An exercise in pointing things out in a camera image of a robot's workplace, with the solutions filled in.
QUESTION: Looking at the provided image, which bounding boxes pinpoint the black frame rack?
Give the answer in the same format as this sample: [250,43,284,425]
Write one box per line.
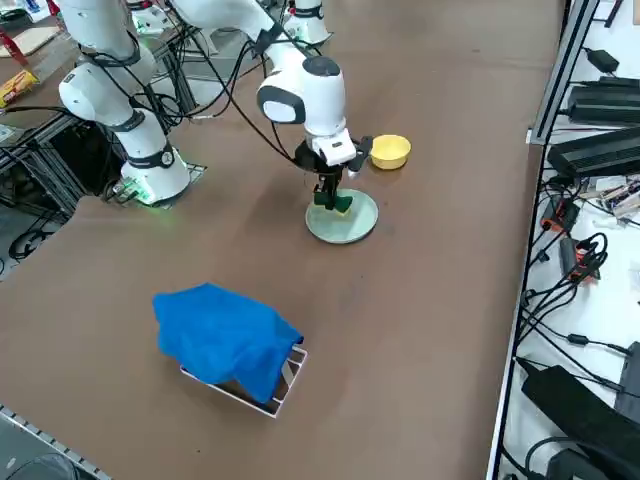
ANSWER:
[0,107,126,224]

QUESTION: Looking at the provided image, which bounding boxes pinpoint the wooden board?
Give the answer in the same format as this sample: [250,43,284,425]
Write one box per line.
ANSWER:
[0,27,59,59]

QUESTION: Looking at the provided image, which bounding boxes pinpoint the green and yellow sponge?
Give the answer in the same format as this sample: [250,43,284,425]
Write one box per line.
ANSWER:
[312,192,354,220]

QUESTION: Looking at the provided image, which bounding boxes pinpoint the small black power adapter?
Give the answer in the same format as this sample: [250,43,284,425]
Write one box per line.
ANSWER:
[583,47,621,74]

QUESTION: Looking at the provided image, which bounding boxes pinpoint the red and black device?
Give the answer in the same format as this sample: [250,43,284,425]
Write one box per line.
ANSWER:
[541,195,582,234]

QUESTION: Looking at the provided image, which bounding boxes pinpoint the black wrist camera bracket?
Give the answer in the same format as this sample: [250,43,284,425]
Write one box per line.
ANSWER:
[347,134,375,179]

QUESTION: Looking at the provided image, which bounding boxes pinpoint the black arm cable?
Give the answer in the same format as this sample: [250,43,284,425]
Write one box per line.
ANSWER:
[189,27,326,174]

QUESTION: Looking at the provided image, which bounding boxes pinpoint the white metal dish rack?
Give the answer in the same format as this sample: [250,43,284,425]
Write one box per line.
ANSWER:
[179,343,309,419]

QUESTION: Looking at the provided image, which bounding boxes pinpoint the small yellow dish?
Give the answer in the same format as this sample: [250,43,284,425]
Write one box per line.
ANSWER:
[369,133,412,171]

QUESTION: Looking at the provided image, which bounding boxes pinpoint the long black power brick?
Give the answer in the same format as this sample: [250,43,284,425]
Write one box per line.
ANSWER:
[546,127,640,179]

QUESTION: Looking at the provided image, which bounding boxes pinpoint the black and orange adapter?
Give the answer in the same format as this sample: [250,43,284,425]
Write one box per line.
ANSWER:
[558,234,609,286]

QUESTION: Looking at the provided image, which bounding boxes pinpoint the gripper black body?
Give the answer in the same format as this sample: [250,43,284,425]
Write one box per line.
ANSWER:
[293,141,347,194]

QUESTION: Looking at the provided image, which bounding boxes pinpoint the pale green plate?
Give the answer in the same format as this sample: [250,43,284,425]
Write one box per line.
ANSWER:
[305,187,380,245]

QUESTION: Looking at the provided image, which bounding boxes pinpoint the grey aluminium rail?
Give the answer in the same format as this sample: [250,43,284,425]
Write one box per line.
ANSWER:
[0,402,116,480]

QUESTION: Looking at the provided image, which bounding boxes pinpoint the yellow snack packet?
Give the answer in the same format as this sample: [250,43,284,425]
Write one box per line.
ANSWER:
[0,69,40,109]

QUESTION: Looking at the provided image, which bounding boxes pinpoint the aluminium frame post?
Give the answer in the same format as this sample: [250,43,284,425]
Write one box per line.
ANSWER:
[527,0,601,146]

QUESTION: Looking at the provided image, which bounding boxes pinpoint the blue cloth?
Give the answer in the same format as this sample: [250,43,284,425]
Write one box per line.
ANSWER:
[152,282,305,405]

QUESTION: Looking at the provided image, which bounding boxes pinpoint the black cable with ferrite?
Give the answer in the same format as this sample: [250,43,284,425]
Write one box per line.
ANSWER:
[517,299,634,356]

